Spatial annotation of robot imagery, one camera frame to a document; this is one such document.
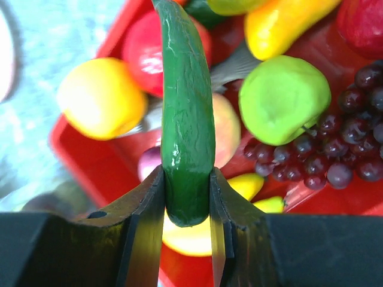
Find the red apple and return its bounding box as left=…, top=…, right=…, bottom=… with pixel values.
left=121, top=10, right=213, bottom=99

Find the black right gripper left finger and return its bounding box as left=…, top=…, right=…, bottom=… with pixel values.
left=1, top=167, right=165, bottom=286

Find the red plastic tray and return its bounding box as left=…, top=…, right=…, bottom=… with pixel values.
left=50, top=1, right=382, bottom=286

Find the dark purple grape bunch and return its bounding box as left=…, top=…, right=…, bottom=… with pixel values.
left=243, top=61, right=382, bottom=190

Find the green pear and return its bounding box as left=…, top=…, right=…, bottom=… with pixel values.
left=207, top=0, right=268, bottom=16

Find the cream and pink round plate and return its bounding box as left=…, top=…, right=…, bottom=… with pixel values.
left=1, top=1, right=20, bottom=103

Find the green apple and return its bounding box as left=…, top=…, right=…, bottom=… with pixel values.
left=238, top=55, right=332, bottom=146

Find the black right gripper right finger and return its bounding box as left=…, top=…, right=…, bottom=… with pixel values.
left=209, top=169, right=382, bottom=286

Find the yellow banana bunch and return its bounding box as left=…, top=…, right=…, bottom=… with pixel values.
left=162, top=173, right=284, bottom=257

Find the yellow lemon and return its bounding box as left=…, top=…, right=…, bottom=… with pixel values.
left=57, top=57, right=148, bottom=141

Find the dark green chili pepper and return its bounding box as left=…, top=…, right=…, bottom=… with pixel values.
left=153, top=1, right=215, bottom=227

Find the purple onion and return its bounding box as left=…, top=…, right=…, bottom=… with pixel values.
left=137, top=146, right=162, bottom=182

